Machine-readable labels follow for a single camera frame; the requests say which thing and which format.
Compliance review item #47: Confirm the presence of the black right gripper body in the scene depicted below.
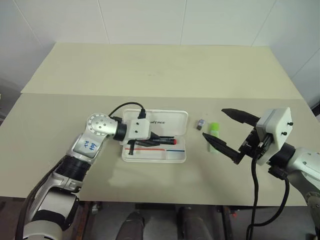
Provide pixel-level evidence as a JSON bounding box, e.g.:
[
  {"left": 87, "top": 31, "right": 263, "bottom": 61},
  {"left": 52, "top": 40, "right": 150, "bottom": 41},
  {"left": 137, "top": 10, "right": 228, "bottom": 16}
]
[{"left": 238, "top": 125, "right": 270, "bottom": 158}]

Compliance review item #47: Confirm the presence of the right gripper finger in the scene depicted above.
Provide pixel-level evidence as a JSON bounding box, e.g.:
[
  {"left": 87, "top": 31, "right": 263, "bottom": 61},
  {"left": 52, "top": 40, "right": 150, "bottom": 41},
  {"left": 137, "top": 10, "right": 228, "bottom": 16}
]
[
  {"left": 221, "top": 107, "right": 261, "bottom": 127},
  {"left": 202, "top": 132, "right": 245, "bottom": 165}
]

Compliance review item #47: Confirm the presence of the black marker with red cap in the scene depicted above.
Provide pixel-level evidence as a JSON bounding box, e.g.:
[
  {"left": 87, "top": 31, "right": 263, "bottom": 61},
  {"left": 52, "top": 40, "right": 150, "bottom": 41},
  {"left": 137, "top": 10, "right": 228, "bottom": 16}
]
[{"left": 150, "top": 136, "right": 179, "bottom": 147}]

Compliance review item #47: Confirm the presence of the light green marker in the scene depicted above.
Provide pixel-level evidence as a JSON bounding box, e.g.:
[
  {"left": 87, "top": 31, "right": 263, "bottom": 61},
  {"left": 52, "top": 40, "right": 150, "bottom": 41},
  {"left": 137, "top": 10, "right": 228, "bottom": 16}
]
[{"left": 206, "top": 121, "right": 222, "bottom": 154}]

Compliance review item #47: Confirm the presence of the white open pencil case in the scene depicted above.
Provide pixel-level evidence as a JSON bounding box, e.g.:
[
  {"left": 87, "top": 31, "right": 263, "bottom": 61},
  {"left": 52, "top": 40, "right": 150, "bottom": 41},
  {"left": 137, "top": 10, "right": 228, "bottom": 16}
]
[{"left": 120, "top": 109, "right": 189, "bottom": 164}]

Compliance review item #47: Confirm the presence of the dark rounded shape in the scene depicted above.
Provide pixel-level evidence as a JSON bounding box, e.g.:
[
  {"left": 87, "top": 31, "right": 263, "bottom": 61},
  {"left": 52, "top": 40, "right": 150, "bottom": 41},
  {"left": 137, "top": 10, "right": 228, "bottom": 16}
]
[{"left": 116, "top": 210, "right": 146, "bottom": 240}]

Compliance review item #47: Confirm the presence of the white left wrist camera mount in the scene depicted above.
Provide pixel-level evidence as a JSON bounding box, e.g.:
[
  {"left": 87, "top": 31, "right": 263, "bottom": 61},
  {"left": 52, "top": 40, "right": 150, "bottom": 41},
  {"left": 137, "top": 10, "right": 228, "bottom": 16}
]
[{"left": 126, "top": 119, "right": 152, "bottom": 141}]

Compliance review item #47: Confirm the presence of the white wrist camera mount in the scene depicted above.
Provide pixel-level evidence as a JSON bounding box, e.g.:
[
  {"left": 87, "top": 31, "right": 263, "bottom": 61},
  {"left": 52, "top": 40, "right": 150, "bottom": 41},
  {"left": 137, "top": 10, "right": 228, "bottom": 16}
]
[
  {"left": 255, "top": 107, "right": 295, "bottom": 166},
  {"left": 126, "top": 119, "right": 152, "bottom": 141}
]

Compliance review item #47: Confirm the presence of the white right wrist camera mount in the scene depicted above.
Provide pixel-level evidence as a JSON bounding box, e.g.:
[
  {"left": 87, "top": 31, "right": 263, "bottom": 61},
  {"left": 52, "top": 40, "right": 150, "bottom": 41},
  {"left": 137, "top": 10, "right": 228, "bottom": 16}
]
[{"left": 255, "top": 107, "right": 295, "bottom": 166}]

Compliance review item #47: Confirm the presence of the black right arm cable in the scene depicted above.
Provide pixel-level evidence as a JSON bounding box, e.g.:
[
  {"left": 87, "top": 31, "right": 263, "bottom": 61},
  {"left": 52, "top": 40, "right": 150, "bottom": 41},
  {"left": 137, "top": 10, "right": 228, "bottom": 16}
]
[{"left": 245, "top": 139, "right": 291, "bottom": 240}]

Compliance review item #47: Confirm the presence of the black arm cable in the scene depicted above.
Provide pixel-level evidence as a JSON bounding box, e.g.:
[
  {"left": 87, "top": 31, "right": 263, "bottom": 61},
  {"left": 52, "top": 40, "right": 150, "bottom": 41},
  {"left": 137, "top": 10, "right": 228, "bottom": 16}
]
[
  {"left": 245, "top": 139, "right": 291, "bottom": 240},
  {"left": 108, "top": 101, "right": 148, "bottom": 120}
]

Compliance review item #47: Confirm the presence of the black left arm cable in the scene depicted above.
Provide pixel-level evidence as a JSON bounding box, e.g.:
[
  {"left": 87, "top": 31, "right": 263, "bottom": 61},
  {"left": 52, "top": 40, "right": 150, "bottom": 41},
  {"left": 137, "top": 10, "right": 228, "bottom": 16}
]
[{"left": 108, "top": 101, "right": 148, "bottom": 120}]

